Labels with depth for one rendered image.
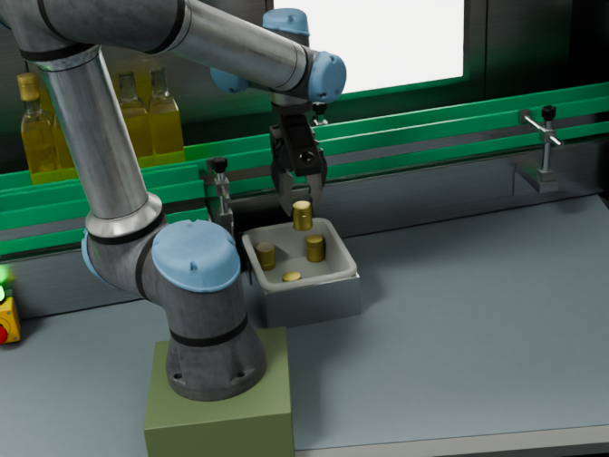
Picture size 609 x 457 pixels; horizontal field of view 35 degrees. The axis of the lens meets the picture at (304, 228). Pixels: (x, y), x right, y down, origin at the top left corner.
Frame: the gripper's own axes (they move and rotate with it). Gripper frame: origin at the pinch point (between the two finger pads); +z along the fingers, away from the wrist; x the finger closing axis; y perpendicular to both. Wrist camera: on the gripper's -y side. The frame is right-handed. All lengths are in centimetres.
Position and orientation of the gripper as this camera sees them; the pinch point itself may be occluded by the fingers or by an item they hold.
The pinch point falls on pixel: (302, 209)
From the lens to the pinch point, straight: 172.3
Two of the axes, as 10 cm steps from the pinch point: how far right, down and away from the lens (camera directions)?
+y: -2.2, -4.5, 8.7
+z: 0.6, 8.8, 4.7
